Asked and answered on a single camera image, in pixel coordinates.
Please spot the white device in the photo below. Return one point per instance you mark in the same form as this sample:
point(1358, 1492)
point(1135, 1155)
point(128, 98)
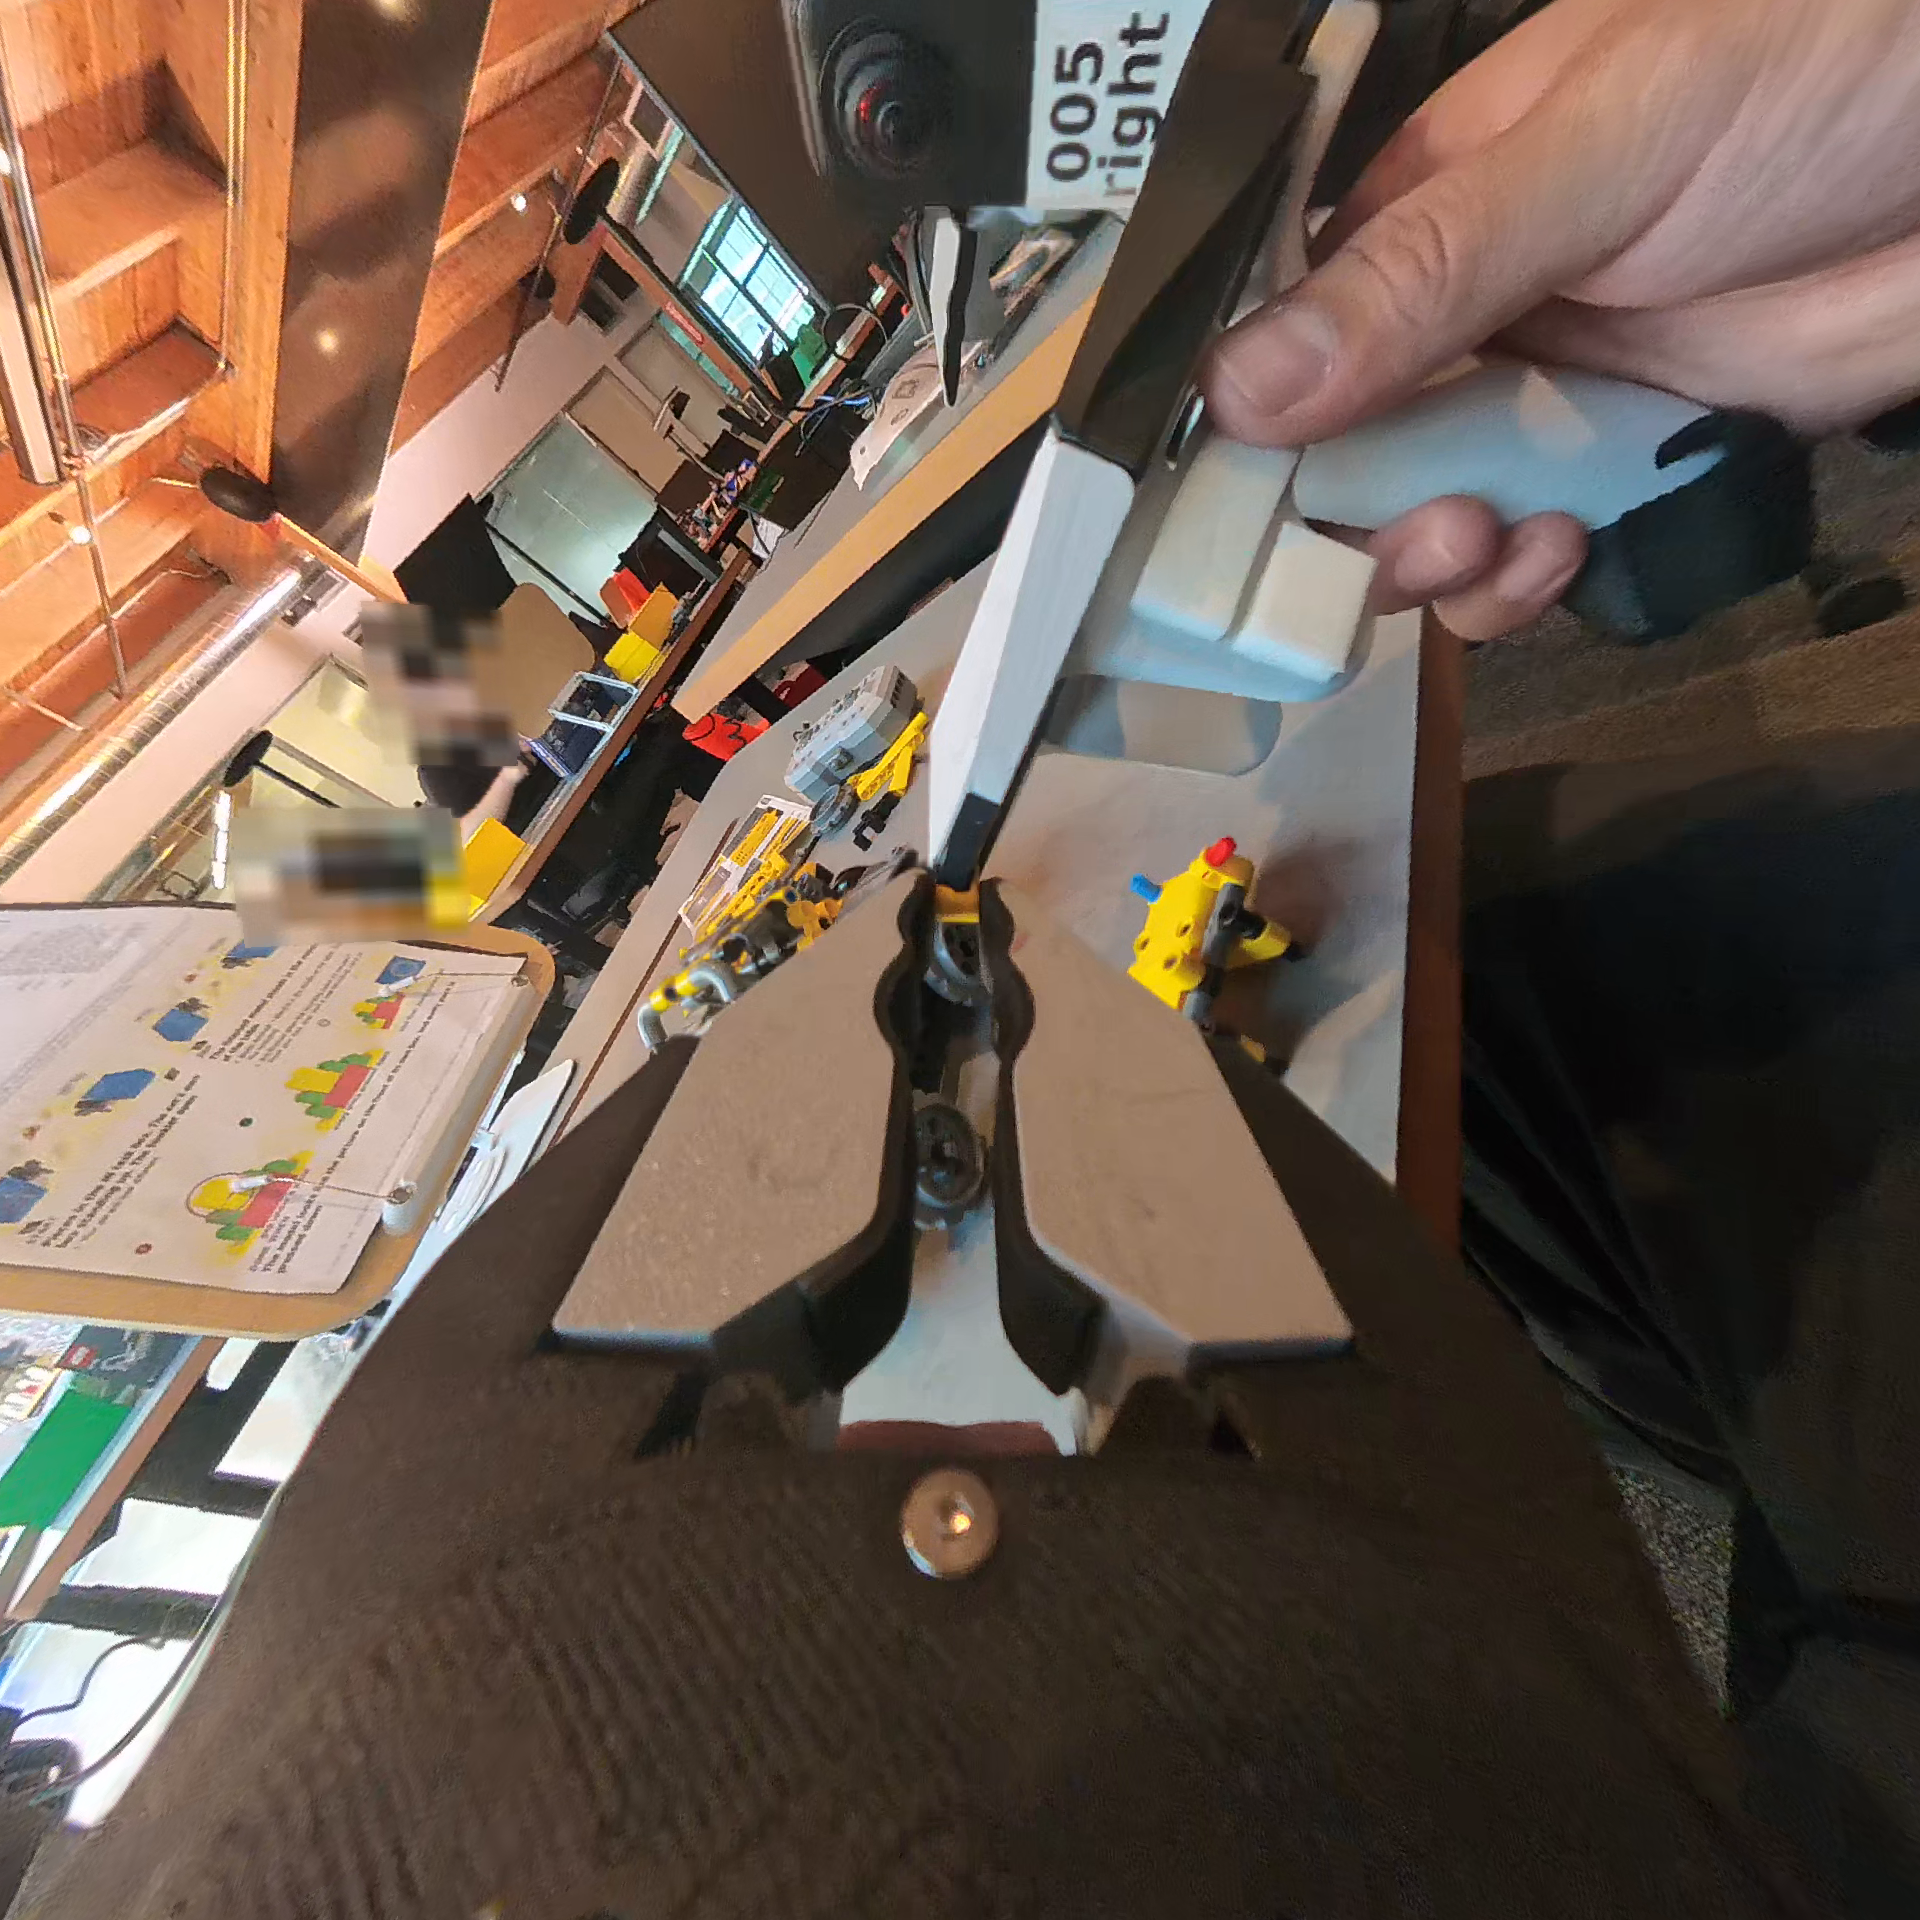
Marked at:
point(900, 422)

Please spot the red storage bin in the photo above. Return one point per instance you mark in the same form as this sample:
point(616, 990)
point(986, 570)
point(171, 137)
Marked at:
point(623, 592)

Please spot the yellow brick subassembly blue pins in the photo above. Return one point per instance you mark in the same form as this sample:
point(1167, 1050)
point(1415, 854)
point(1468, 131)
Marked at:
point(1185, 954)

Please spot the black connector brick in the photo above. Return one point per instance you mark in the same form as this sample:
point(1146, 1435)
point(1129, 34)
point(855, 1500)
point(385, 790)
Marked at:
point(882, 819)

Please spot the long grey table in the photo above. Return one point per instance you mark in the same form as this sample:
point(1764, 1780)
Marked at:
point(886, 511)

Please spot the silver air duct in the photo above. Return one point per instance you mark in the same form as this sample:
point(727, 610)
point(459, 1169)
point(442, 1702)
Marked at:
point(148, 705)

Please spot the plywood panel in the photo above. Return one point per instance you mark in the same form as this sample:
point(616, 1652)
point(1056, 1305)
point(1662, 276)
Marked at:
point(539, 644)

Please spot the grey brick battery box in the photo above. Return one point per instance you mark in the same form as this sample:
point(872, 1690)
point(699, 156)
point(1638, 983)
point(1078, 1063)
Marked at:
point(848, 728)

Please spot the grey wheel hub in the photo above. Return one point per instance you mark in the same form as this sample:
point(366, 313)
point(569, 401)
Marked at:
point(833, 819)

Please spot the grey desk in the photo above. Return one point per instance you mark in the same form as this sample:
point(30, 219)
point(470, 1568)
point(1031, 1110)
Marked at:
point(1350, 809)

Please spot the blue green panels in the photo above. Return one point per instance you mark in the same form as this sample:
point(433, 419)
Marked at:
point(60, 1448)

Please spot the yellow beam assembly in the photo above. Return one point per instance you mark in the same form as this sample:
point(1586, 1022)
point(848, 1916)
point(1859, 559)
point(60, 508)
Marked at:
point(891, 763)

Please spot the red black printed bag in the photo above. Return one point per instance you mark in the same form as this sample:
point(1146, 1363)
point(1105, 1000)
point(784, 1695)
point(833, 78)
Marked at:
point(720, 731)

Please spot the wooden board with printed sheet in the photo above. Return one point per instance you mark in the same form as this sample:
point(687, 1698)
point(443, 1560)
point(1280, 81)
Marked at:
point(224, 1110)

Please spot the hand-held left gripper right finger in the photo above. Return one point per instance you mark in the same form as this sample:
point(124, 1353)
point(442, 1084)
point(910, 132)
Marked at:
point(1170, 1185)

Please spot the person's dark clothed body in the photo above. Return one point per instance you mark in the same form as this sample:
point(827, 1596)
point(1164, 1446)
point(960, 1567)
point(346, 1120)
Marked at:
point(1695, 1201)

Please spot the yellow storage bin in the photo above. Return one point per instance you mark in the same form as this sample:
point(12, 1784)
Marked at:
point(638, 644)
point(487, 863)

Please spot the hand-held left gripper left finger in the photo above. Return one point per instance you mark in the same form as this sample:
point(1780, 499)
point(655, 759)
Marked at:
point(734, 1185)

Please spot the yellow toy brick car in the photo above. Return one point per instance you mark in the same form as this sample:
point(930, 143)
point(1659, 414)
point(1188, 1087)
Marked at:
point(779, 921)

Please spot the yellow sticker sheet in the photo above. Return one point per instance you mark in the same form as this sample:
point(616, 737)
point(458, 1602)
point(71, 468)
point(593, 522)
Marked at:
point(750, 863)

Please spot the black flat panel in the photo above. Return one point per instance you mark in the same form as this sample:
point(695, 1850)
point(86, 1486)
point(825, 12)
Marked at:
point(450, 556)

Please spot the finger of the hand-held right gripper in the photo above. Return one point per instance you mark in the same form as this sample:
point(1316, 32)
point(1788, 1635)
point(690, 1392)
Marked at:
point(1036, 600)

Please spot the person's right hand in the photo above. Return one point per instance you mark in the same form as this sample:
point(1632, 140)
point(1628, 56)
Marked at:
point(1651, 194)

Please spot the window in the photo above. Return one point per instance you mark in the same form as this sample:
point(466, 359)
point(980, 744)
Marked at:
point(750, 276)

